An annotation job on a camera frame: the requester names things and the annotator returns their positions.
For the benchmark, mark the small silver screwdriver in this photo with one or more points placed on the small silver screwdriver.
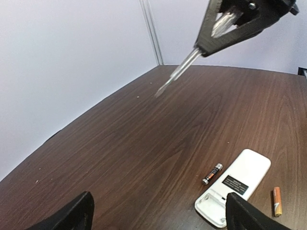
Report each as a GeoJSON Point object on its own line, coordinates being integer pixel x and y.
{"type": "Point", "coordinates": [182, 67]}

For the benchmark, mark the orange black battery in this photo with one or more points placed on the orange black battery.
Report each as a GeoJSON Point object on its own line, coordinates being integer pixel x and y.
{"type": "Point", "coordinates": [212, 174]}
{"type": "Point", "coordinates": [277, 202]}

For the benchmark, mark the right aluminium frame post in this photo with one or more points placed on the right aluminium frame post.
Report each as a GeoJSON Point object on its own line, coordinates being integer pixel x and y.
{"type": "Point", "coordinates": [149, 21]}

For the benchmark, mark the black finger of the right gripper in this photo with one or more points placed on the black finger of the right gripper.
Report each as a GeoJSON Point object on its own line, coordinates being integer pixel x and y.
{"type": "Point", "coordinates": [257, 16]}

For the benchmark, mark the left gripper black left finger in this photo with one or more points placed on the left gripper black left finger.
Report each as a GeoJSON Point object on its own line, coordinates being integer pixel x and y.
{"type": "Point", "coordinates": [76, 215]}

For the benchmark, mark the white remote control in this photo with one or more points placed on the white remote control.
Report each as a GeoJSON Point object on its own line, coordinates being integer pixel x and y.
{"type": "Point", "coordinates": [242, 177]}

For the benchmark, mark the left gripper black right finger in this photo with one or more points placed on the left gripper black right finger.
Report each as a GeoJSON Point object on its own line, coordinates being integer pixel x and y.
{"type": "Point", "coordinates": [241, 215]}

